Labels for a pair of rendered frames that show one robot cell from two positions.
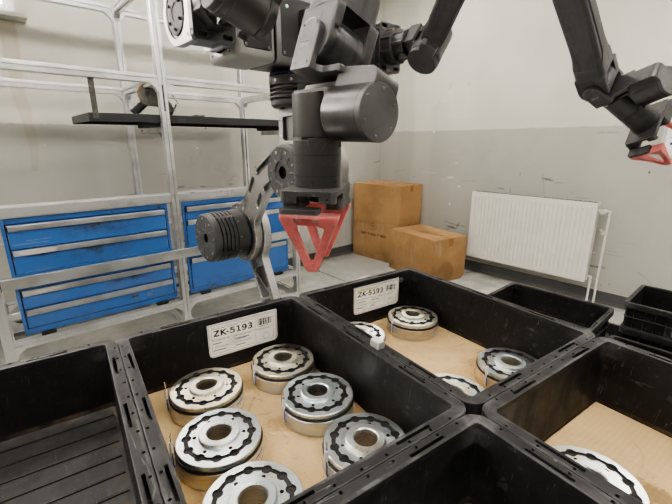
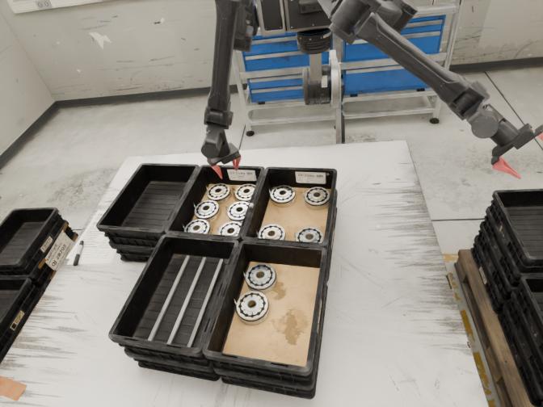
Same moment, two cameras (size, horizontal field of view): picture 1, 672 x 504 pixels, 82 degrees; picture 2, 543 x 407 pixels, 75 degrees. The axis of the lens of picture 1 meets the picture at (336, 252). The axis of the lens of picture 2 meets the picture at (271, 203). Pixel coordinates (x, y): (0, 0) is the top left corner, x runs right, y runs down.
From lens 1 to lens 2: 1.10 m
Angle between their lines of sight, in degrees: 54
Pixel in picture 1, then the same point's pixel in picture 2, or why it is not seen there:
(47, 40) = not seen: outside the picture
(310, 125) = not seen: hidden behind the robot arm
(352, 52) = (216, 119)
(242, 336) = (241, 176)
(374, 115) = (208, 152)
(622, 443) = (301, 281)
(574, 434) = (293, 269)
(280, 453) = (219, 221)
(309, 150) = not seen: hidden behind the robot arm
